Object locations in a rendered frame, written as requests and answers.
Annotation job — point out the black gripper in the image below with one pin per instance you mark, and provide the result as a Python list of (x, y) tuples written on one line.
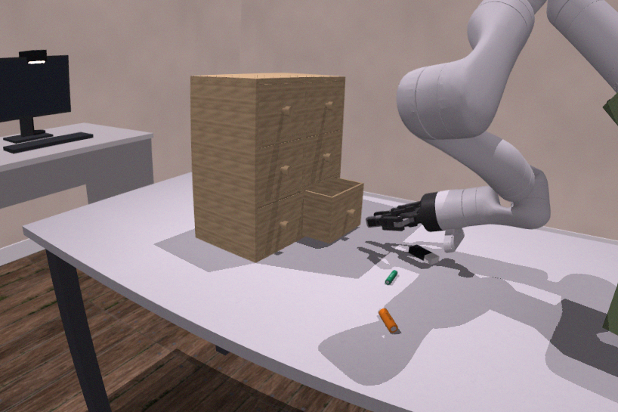
[(412, 214)]

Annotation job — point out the brown wooden chest of drawers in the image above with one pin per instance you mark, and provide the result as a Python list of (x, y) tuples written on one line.
[(224, 152)]

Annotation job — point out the orange battery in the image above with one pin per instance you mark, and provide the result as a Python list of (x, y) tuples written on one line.
[(388, 320)]

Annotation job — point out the brown wooden drawer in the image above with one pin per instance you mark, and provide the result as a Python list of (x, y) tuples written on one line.
[(275, 121), (283, 213), (322, 154), (279, 168), (330, 208), (321, 112)]

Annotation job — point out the green aaa battery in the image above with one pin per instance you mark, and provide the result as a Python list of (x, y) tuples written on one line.
[(391, 277)]

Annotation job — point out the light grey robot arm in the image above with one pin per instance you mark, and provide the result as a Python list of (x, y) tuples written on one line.
[(458, 100)]

